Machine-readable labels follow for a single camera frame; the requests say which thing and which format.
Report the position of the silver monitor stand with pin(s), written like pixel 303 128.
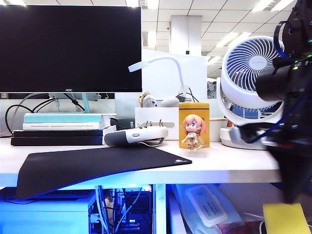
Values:
pixel 85 103

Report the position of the white tissue box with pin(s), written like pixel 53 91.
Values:
pixel 156 114

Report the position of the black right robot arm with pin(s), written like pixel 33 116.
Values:
pixel 273 83

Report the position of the white labelled plastic case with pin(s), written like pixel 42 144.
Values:
pixel 208 207

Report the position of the open computer tower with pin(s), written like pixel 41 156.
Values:
pixel 134 207

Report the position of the white book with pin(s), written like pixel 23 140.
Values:
pixel 61 126

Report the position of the yellow green cleaning sponge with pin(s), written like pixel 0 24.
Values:
pixel 285 219

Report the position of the small background fan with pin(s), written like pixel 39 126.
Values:
pixel 211 90

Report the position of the white desk fan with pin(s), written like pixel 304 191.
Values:
pixel 241 97

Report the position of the white mug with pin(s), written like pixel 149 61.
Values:
pixel 215 131

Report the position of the white gooseneck desk lamp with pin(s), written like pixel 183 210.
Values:
pixel 179 70

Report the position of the white grey RC transmitter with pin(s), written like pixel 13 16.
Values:
pixel 136 135

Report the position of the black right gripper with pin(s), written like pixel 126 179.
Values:
pixel 292 148

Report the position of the beige plush toy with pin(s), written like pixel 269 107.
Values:
pixel 147 101

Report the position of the pink-haired anime figurine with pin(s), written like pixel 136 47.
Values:
pixel 191 124

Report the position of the white desk drawer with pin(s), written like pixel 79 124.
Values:
pixel 171 219

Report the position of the yellow tin box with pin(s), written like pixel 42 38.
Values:
pixel 202 114

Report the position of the white cabinet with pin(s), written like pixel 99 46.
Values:
pixel 44 219

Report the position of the black flat box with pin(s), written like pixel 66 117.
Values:
pixel 56 141
pixel 56 133

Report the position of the black AOC monitor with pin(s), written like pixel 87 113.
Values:
pixel 70 48

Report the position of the teal book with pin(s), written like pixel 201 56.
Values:
pixel 61 119

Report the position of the red packet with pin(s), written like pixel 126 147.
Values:
pixel 239 228

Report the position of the white partition panel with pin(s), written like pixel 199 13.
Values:
pixel 158 80

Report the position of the black mouse pad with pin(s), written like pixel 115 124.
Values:
pixel 85 165

